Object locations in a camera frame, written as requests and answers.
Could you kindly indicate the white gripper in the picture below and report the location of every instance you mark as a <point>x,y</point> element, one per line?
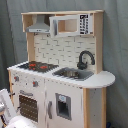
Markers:
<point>7,111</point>

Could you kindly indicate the white oven door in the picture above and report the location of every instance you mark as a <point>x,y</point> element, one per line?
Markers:
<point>30,104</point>

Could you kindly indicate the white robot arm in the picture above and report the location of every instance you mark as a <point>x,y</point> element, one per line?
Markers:
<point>19,122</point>

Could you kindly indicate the white wooden toy kitchen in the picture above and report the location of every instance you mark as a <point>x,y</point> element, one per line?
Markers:
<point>64,52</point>

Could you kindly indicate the left red stove knob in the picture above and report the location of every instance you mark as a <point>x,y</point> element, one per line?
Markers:
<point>16,78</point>

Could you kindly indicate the red stove knob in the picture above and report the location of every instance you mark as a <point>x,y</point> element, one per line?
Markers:
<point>16,78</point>
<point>35,84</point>

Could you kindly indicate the right red stove knob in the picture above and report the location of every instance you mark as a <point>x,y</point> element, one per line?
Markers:
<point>35,84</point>

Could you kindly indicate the black stovetop red burners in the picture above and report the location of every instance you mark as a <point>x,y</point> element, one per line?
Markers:
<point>38,66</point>

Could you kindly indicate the white cabinet door dispenser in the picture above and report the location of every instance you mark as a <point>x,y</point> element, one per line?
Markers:
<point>67,110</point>

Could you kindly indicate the grey backdrop curtain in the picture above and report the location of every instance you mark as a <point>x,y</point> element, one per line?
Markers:
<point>115,45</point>

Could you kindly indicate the metal toy sink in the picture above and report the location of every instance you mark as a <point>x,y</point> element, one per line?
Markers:
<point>73,74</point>

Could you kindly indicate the black toy faucet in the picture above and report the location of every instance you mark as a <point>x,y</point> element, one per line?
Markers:
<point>83,64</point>

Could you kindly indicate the grey range hood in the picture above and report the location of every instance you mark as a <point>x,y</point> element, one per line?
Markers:
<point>40,26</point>

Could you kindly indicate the white microwave door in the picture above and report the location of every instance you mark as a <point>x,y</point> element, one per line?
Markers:
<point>71,25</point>

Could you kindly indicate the grey cabinet door handle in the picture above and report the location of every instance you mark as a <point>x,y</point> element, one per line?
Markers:
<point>49,109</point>

